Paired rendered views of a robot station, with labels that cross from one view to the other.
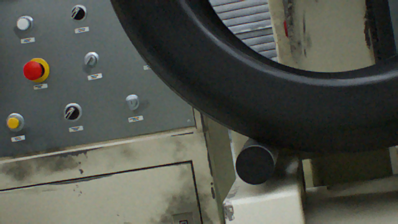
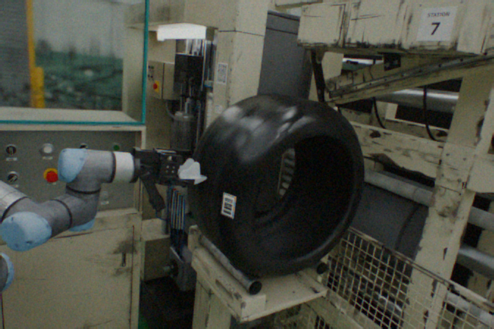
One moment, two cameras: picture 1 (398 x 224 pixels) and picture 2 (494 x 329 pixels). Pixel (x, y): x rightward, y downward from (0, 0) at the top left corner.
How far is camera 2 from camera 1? 87 cm
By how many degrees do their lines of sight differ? 44
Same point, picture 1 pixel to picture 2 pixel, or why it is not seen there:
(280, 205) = (260, 300)
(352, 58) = not seen: hidden behind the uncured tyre
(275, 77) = (275, 261)
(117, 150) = (97, 220)
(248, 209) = (250, 303)
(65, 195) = (62, 243)
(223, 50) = (263, 252)
